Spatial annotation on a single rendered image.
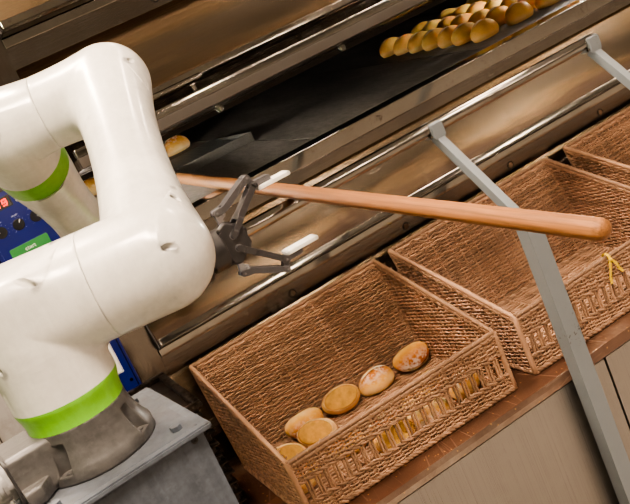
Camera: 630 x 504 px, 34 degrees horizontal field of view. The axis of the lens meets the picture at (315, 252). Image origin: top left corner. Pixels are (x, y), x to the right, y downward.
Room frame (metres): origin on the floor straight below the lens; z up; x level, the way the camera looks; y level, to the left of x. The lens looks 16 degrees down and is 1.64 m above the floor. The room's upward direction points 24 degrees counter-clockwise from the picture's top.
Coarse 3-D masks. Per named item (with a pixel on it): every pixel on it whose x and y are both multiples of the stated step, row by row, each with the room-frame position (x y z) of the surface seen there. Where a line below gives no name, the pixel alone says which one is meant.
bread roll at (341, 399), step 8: (344, 384) 2.31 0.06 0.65; (352, 384) 2.31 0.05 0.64; (328, 392) 2.31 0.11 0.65; (336, 392) 2.30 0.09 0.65; (344, 392) 2.29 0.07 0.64; (352, 392) 2.29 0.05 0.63; (328, 400) 2.29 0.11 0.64; (336, 400) 2.28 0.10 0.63; (344, 400) 2.28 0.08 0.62; (352, 400) 2.28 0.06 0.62; (328, 408) 2.27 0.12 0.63; (336, 408) 2.27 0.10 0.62; (344, 408) 2.27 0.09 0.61
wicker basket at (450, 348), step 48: (336, 288) 2.44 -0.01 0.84; (384, 288) 2.47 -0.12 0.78; (240, 336) 2.36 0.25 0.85; (288, 336) 2.38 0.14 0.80; (336, 336) 2.40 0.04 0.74; (384, 336) 2.43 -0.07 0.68; (432, 336) 2.34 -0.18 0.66; (480, 336) 2.12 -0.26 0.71; (240, 384) 2.31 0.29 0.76; (288, 384) 2.34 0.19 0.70; (336, 384) 2.36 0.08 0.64; (432, 384) 2.00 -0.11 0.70; (480, 384) 2.14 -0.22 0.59; (240, 432) 2.12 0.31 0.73; (336, 432) 1.92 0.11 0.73; (432, 432) 1.99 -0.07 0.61; (288, 480) 1.92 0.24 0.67; (336, 480) 2.00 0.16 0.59
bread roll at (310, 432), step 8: (304, 424) 2.19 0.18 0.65; (312, 424) 2.18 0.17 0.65; (320, 424) 2.17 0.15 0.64; (328, 424) 2.16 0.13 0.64; (304, 432) 2.18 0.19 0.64; (312, 432) 2.17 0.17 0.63; (320, 432) 2.16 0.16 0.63; (328, 432) 2.15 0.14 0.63; (304, 440) 2.17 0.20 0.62; (312, 440) 2.16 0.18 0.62
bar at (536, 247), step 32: (544, 64) 2.34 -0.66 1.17; (608, 64) 2.35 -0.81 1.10; (480, 96) 2.28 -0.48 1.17; (416, 128) 2.22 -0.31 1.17; (384, 160) 2.17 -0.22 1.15; (256, 224) 2.05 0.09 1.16; (544, 256) 2.01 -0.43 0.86; (544, 288) 2.02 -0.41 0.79; (576, 320) 2.02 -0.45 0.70; (576, 352) 2.01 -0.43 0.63; (576, 384) 2.03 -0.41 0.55; (608, 416) 2.01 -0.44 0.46; (608, 448) 2.00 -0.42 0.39
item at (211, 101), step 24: (408, 0) 2.50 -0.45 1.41; (432, 0) 2.67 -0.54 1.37; (360, 24) 2.45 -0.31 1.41; (384, 24) 2.63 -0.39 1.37; (312, 48) 2.40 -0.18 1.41; (336, 48) 2.58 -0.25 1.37; (264, 72) 2.35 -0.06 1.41; (288, 72) 2.54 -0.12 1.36; (216, 96) 2.30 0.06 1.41; (240, 96) 2.50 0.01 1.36; (168, 120) 2.26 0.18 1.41; (192, 120) 2.46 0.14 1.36
